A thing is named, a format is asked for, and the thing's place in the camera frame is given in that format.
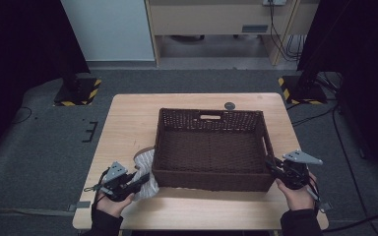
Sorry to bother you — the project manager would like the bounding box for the black curtain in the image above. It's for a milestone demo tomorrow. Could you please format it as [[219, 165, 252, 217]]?
[[0, 0, 92, 165], [296, 0, 378, 185]]

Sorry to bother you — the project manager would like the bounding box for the wooden cabinet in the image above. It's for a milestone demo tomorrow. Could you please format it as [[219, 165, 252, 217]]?
[[144, 0, 321, 67]]

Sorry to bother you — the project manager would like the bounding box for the person's right hand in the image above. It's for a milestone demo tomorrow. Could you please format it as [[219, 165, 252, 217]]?
[[275, 171, 319, 211]]

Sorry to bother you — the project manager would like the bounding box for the thin black floor cable loop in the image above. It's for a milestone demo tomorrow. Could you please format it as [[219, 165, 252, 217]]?
[[11, 106, 33, 126]]

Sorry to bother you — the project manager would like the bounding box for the black yellow striped stand base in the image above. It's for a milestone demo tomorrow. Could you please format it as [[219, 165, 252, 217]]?
[[278, 75, 329, 106], [52, 77, 102, 107]]

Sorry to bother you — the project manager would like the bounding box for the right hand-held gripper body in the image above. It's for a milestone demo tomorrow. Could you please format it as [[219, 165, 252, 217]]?
[[275, 149, 324, 191]]

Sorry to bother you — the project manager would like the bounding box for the right hand-held gripper cable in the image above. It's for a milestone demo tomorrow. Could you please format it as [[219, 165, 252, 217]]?
[[304, 183, 326, 214]]

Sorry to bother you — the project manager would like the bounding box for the long thin black cable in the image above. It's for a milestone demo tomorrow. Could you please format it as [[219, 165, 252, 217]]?
[[332, 107, 375, 227]]

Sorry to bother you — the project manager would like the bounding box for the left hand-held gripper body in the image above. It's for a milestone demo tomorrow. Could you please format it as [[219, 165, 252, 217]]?
[[93, 160, 136, 203]]

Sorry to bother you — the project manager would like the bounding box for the left hand-held gripper cable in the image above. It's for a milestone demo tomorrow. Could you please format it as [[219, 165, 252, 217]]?
[[83, 168, 111, 210]]

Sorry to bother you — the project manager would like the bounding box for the hand-held gripper cable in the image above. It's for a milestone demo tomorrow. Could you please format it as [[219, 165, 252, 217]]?
[[83, 168, 111, 210], [304, 183, 326, 214]]

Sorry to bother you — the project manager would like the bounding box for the white panel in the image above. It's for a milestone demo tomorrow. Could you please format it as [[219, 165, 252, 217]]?
[[60, 0, 156, 62]]

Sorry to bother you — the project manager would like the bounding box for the brown woven basket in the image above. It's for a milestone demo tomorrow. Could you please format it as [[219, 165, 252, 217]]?
[[151, 107, 276, 193]]

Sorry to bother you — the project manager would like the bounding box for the black cable bundle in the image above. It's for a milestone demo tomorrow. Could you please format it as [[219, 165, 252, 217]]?
[[268, 0, 308, 63]]

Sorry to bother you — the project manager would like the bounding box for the white striped cloth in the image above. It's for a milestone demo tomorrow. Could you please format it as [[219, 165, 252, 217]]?
[[132, 147, 160, 202]]

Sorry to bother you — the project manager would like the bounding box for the person's left hand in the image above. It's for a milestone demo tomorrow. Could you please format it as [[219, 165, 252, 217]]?
[[95, 191, 136, 219]]

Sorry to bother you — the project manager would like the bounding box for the thick black floor cable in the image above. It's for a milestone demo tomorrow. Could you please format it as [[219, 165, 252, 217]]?
[[321, 210, 378, 234]]

